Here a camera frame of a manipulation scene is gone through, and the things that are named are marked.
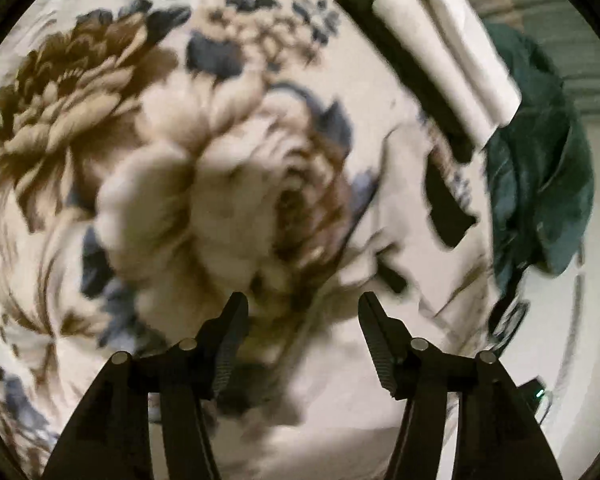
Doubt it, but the white black-collared t-shirt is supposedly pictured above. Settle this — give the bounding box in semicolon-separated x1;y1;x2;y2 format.
213;120;494;479

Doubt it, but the folded white clothes stack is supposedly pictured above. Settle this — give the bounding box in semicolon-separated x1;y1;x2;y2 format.
372;0;521;150

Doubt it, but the floral fleece bed blanket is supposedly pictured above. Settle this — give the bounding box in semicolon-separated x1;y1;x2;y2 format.
0;0;496;480

